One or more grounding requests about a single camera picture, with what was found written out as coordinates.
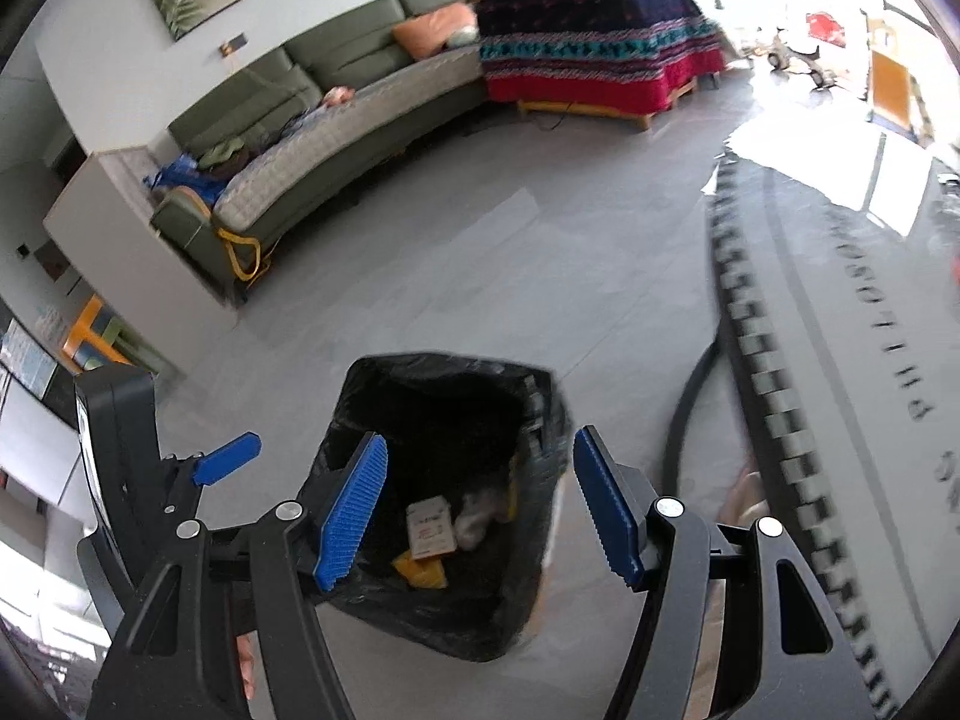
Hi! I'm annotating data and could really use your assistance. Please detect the beige quilted sofa cover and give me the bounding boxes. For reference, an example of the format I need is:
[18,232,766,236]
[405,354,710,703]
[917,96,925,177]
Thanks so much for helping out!
[214,51,490,235]

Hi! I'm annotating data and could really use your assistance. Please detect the green clothes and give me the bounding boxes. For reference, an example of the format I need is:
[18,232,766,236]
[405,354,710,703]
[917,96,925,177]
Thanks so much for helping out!
[196,138,252,175]

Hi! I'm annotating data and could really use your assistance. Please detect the black-bagged waste bin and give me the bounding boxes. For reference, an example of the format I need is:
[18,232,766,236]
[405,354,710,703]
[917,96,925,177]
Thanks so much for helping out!
[298,350,572,662]

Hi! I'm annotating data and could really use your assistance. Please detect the blue bag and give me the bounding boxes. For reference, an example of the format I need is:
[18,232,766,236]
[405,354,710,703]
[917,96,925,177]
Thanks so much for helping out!
[144,153,220,197]

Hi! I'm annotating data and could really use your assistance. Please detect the crumpled white tissue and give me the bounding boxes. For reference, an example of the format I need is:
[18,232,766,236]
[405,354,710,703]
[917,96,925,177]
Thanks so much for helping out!
[454,490,512,550]

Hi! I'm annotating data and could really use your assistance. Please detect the table with colourful cloth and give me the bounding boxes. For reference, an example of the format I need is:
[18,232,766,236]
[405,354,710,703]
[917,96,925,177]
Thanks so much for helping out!
[475,0,725,118]

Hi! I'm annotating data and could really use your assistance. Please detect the white paper packet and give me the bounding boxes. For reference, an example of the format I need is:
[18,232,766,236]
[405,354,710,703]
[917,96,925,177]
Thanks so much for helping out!
[406,498,458,560]

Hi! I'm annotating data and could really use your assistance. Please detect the round printed table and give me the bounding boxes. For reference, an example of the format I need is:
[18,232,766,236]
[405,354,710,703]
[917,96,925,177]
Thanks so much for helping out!
[705,136,960,720]

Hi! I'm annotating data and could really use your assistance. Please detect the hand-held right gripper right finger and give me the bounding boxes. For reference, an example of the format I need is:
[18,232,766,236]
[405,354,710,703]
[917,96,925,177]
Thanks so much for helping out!
[574,425,878,720]

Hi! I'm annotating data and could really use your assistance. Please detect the white cabinet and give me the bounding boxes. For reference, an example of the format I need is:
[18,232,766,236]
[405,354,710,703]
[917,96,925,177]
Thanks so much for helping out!
[42,145,248,320]

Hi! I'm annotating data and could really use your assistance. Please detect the orange pillow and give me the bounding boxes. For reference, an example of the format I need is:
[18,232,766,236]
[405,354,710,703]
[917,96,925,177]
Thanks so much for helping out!
[391,1,481,61]

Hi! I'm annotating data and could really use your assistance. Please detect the red object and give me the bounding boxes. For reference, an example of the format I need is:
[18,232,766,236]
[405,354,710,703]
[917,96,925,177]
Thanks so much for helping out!
[805,10,847,47]

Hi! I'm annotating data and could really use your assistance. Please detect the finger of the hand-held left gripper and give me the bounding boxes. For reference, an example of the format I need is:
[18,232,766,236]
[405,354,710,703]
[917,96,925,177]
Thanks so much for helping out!
[191,432,263,488]

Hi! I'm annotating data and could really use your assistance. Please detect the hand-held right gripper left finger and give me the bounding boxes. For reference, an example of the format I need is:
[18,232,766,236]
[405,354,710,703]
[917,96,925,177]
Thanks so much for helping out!
[86,431,391,720]

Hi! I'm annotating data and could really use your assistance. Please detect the green sofa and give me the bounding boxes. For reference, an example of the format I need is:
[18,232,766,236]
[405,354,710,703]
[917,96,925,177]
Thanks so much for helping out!
[150,0,560,302]

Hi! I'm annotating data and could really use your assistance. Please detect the yellow strap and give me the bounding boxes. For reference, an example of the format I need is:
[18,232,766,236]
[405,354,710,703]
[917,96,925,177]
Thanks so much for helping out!
[216,228,265,284]

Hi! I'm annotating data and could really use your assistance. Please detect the yellow flat wrapper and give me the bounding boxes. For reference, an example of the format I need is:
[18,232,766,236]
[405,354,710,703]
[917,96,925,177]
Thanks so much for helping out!
[391,550,448,590]

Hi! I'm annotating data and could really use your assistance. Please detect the wooden bed frame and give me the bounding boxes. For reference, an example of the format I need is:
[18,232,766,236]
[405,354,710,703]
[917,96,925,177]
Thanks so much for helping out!
[516,77,703,133]

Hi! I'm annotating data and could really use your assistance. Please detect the white scooter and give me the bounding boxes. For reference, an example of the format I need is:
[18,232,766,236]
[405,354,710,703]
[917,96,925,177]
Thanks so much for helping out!
[748,25,842,92]

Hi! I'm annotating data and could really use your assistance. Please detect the orange green shelf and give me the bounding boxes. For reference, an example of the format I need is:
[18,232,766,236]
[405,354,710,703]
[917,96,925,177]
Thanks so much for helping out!
[63,295,155,374]

